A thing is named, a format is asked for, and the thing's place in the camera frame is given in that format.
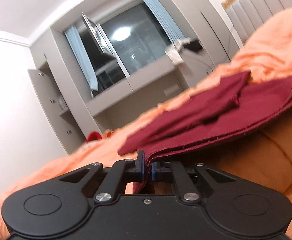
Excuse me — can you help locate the dark red knit sweater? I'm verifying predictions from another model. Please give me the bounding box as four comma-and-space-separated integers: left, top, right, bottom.
119, 72, 292, 192

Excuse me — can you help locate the orange small cloth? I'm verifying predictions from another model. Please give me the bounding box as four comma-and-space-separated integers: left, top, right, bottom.
102, 129, 113, 139

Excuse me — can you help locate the bright red hat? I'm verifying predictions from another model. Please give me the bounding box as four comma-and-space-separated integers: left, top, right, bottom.
86, 131, 103, 142

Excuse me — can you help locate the grey open wardrobe door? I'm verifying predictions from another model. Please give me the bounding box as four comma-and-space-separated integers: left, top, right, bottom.
29, 69, 85, 154

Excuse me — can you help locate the grey window desk cabinet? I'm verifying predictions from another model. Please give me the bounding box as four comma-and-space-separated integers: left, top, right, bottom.
86, 56, 189, 132

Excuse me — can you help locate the orange bed blanket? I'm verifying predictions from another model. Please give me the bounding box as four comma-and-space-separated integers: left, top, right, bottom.
0, 7, 292, 239

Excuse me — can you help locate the white garment on sill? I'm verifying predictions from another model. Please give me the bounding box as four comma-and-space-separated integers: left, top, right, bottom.
164, 38, 192, 66

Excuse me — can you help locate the window with open sash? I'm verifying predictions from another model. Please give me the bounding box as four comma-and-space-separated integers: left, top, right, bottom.
78, 3, 171, 95

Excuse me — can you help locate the black garment on sill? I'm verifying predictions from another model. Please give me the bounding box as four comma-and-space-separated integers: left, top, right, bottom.
183, 39, 203, 53

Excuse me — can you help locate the light blue left curtain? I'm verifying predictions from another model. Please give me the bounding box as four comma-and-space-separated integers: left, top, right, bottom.
64, 25, 99, 91

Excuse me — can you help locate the light blue curtain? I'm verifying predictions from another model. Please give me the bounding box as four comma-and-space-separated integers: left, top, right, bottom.
64, 25, 99, 91
143, 0, 186, 43

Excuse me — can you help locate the light blue right curtain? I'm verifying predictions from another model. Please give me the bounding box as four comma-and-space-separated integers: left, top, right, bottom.
143, 0, 186, 43

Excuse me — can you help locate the grey padded headboard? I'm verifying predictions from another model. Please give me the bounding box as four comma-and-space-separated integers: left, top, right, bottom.
222, 0, 292, 43

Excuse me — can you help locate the white wall socket plate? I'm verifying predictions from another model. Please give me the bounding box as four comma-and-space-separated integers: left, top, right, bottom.
164, 83, 180, 97

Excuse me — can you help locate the black power cable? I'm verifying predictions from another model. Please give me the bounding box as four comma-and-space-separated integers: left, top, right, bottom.
185, 15, 233, 74

